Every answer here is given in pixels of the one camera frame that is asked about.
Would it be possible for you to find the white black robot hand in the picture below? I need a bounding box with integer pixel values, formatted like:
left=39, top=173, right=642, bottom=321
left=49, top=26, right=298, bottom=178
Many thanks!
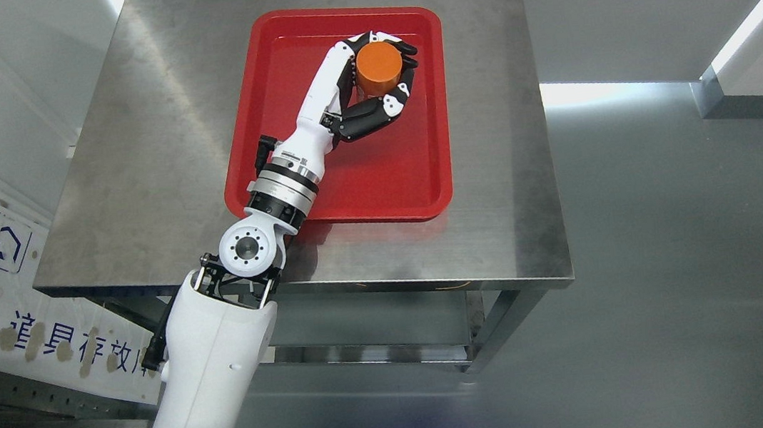
left=265, top=31, right=419, bottom=181

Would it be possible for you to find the orange cylindrical capacitor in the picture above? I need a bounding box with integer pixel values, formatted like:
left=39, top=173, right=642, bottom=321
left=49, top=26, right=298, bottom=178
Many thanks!
left=355, top=41, right=403, bottom=98

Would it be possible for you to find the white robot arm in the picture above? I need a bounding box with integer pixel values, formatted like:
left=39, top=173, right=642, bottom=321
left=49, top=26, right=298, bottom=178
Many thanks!
left=152, top=128, right=331, bottom=428

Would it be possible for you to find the red plastic tray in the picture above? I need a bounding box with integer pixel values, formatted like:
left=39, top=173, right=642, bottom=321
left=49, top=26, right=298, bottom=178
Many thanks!
left=223, top=6, right=453, bottom=224

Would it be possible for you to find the stainless steel table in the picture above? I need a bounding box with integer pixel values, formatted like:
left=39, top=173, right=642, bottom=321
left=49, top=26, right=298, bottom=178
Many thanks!
left=34, top=0, right=575, bottom=374

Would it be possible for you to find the white sign board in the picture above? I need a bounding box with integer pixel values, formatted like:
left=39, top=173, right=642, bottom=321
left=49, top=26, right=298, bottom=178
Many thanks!
left=0, top=181, right=162, bottom=406

